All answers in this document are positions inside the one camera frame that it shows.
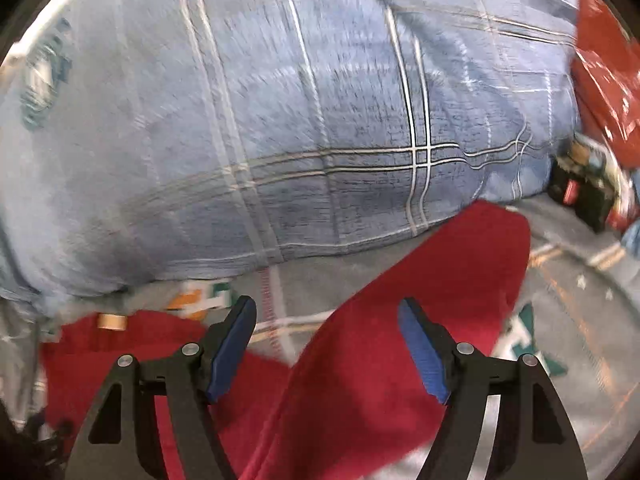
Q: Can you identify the blue plaid pillow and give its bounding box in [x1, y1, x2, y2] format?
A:
[0, 0, 583, 311]

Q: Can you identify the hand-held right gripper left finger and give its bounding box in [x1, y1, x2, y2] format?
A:
[65, 295, 258, 480]

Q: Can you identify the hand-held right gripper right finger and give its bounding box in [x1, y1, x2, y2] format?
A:
[397, 297, 591, 480]

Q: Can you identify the grey printed bedsheet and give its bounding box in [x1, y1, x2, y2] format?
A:
[0, 195, 640, 480]

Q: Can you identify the red plastic bag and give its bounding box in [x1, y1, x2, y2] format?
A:
[570, 0, 640, 156]

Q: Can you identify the red garment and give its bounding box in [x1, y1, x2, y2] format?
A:
[42, 199, 532, 480]

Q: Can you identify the black container red label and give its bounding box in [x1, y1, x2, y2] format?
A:
[547, 157, 587, 211]

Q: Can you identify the blue denim cloth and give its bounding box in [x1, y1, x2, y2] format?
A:
[621, 220, 640, 263]

